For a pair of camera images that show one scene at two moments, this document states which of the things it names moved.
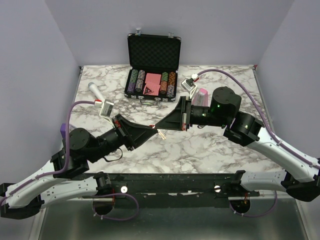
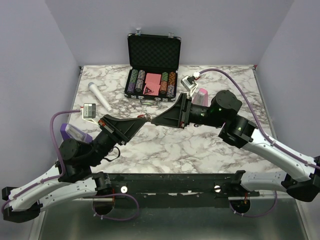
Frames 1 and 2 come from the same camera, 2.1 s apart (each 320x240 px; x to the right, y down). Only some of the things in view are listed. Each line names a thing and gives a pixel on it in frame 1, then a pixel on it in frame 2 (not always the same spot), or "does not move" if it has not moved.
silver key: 161,134 -> 148,117
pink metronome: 201,98 does not move
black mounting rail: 171,189 does not move
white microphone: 93,87 does not move
